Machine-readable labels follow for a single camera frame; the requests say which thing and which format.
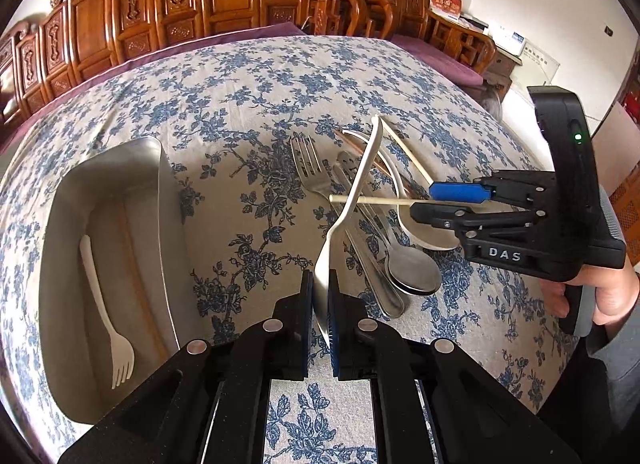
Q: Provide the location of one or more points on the white plastic fork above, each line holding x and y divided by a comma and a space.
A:
107, 314

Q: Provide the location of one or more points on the carved wooden screen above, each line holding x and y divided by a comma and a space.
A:
150, 3

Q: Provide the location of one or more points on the purple bench cushion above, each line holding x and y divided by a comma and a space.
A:
440, 58

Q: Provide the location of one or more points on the wooden chopstick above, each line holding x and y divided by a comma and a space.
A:
407, 153
370, 199

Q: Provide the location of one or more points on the white wall device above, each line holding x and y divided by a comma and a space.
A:
517, 42

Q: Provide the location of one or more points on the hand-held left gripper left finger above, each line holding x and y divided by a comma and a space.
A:
306, 311

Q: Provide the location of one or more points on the white board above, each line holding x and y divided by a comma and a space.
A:
540, 66

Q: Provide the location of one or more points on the wooden armchair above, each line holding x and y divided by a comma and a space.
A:
350, 13

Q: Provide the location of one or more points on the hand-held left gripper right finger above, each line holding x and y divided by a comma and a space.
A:
334, 324

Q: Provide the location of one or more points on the person's right hand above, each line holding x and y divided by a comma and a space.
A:
617, 294

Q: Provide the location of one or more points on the wooden bench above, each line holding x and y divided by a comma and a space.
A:
460, 41

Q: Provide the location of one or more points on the blue floral tablecloth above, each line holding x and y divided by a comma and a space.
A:
250, 93

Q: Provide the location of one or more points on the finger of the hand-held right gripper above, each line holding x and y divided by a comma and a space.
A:
457, 191
435, 215

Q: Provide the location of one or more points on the metal tray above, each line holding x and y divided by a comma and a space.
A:
107, 269

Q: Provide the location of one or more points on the red box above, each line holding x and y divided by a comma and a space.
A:
446, 2

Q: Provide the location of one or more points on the copper coloured chopstick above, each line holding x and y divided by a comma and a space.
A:
365, 153

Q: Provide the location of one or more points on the person's dark clothing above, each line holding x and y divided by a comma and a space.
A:
590, 419

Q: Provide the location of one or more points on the metal fork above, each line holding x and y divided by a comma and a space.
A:
306, 163

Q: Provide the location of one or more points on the person's right forearm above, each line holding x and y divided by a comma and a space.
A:
620, 349

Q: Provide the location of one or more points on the cardboard box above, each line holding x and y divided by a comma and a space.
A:
620, 131

